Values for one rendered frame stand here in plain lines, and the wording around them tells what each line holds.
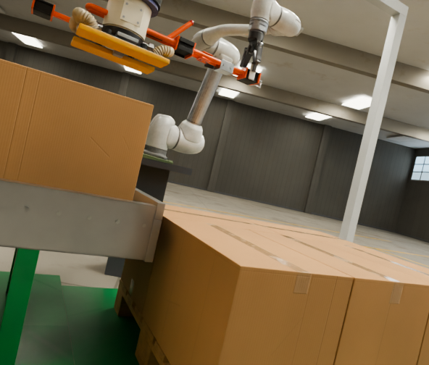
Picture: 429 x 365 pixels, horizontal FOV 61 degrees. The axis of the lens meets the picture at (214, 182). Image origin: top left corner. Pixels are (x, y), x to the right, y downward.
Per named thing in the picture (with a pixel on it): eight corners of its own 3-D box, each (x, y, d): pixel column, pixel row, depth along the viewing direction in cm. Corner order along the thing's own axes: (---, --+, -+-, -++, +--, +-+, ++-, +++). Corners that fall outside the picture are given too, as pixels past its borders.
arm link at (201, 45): (203, 22, 210) (222, 32, 217) (188, 31, 225) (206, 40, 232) (198, 43, 209) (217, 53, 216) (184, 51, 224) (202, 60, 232)
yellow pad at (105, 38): (78, 27, 125) (82, 13, 125) (75, 34, 133) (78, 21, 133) (169, 64, 141) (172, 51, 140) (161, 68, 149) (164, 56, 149)
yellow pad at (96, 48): (72, 40, 141) (75, 27, 141) (69, 45, 150) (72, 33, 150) (153, 72, 157) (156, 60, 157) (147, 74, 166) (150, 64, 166)
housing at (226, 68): (219, 68, 162) (222, 58, 162) (212, 70, 168) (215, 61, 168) (232, 74, 166) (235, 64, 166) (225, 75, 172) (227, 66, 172)
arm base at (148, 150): (135, 150, 243) (138, 142, 242) (167, 159, 244) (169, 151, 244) (130, 150, 224) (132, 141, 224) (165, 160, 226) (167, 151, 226)
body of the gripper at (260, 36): (245, 32, 175) (240, 51, 175) (254, 27, 167) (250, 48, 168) (258, 38, 178) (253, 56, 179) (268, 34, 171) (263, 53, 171)
